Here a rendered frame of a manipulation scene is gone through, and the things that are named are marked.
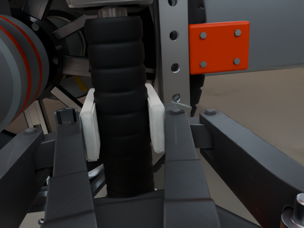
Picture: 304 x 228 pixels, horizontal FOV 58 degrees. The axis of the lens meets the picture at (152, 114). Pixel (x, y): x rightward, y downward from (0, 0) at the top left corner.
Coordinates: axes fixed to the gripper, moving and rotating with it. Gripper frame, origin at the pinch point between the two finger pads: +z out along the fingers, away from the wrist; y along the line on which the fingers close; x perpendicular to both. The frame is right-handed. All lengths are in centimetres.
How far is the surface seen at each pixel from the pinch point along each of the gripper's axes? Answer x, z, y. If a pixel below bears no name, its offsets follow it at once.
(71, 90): -11, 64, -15
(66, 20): 9, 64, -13
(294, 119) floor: -83, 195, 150
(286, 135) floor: -83, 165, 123
